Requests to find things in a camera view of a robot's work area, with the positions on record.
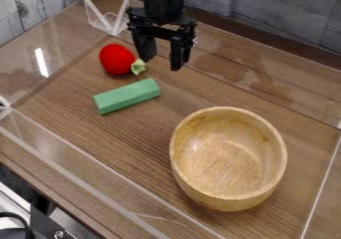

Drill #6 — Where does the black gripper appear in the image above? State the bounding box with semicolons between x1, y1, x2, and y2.
127;7;197;71

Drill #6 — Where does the red plush fruit green stem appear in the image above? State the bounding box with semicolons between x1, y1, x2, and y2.
99;44;147;76

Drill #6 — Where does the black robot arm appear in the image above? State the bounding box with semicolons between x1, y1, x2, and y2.
127;0;197;71

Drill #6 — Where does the green rectangular block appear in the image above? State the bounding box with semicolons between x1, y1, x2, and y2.
94;79;161;115

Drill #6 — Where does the light wooden bowl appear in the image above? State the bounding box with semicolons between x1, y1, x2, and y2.
170;107;288;212

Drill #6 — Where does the clear acrylic tray enclosure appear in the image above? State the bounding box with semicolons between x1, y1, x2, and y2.
0;3;341;239

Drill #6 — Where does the black bracket bottom left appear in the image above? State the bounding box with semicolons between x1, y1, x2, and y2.
30;206;78;239

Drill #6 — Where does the black cable bottom left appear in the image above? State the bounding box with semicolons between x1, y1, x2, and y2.
0;212;35;239

